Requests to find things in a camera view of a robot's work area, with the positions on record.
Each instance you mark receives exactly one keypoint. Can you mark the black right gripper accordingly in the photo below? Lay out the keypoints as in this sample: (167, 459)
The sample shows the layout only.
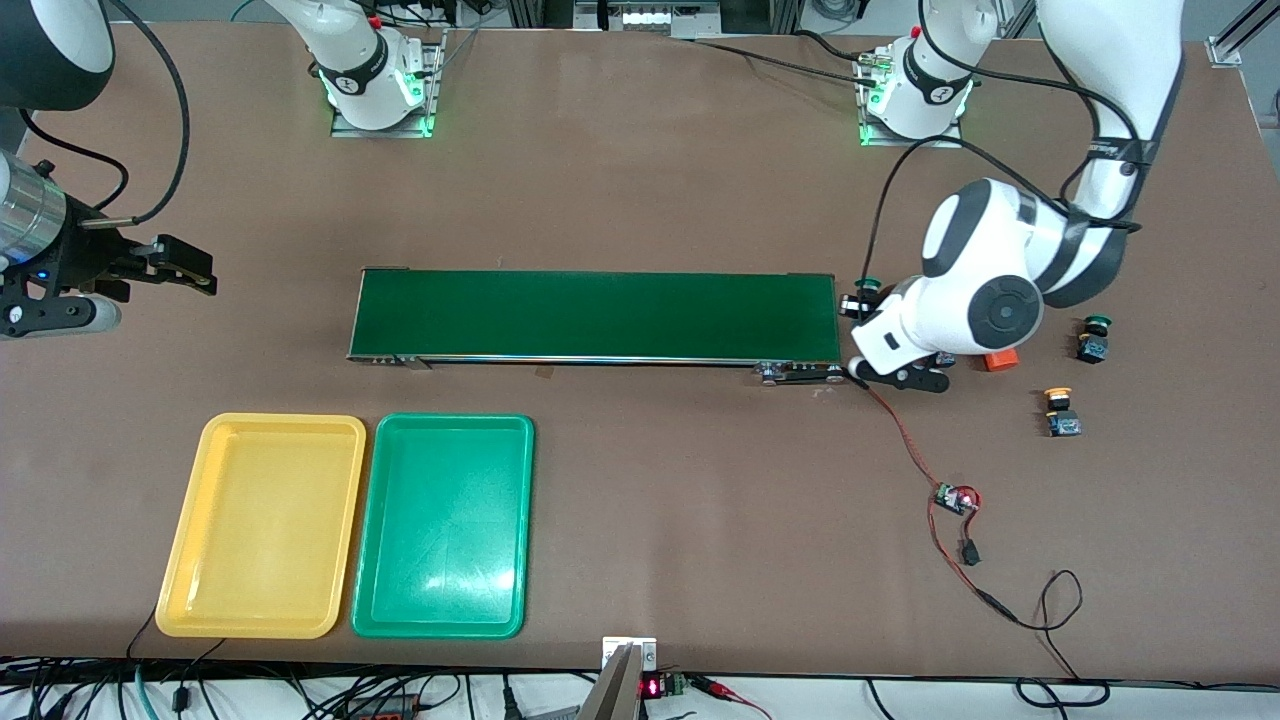
(82, 258)

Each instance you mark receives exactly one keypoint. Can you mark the green push button switch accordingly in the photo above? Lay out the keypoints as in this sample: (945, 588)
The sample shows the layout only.
(1093, 347)
(867, 284)

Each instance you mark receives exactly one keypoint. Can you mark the aluminium frame profile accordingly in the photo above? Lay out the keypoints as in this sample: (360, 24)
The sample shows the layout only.
(1222, 50)

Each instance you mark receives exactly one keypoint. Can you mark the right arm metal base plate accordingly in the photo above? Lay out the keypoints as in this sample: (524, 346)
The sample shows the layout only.
(432, 100)

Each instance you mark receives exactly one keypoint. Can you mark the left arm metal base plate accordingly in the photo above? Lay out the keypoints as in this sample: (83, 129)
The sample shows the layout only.
(915, 143)

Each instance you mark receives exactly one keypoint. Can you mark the green conveyor belt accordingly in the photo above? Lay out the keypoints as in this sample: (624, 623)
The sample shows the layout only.
(600, 315)

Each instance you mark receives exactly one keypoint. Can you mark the yellow push button switch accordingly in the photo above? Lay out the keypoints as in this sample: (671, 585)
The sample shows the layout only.
(1062, 422)

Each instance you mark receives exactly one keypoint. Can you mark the aluminium frame with light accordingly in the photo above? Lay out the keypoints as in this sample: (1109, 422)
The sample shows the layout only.
(650, 18)

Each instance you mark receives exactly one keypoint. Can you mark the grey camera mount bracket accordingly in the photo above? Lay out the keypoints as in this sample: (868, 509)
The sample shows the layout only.
(615, 690)

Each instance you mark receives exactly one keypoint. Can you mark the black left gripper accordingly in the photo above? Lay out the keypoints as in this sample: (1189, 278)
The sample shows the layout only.
(857, 305)

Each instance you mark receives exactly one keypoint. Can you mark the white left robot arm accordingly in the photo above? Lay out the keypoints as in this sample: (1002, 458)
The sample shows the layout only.
(1100, 60)

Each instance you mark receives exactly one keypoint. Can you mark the red digit display module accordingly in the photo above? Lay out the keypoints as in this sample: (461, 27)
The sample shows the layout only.
(652, 687)

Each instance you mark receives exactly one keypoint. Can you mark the green plastic tray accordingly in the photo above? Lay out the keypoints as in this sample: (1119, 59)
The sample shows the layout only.
(440, 520)

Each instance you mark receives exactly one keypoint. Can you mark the yellow plastic tray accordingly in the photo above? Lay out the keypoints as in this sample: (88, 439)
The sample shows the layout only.
(260, 520)

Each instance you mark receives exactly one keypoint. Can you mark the small green circuit board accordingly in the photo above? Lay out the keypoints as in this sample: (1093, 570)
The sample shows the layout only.
(950, 497)

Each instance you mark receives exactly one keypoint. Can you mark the red clip lead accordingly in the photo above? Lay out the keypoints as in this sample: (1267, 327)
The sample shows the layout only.
(720, 688)

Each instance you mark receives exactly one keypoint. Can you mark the orange cylinder with white print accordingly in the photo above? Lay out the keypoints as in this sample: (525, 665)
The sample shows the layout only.
(1001, 361)

